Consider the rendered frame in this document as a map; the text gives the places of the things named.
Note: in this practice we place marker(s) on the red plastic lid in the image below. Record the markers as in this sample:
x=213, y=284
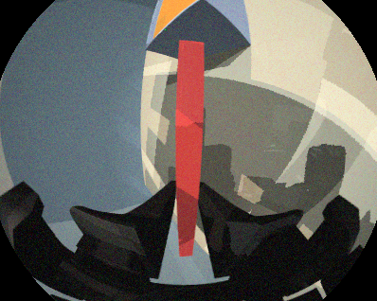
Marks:
x=189, y=139

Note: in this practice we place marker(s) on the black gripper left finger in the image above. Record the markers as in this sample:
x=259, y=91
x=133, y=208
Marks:
x=144, y=230

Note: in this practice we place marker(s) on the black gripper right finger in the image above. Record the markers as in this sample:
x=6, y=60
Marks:
x=230, y=231

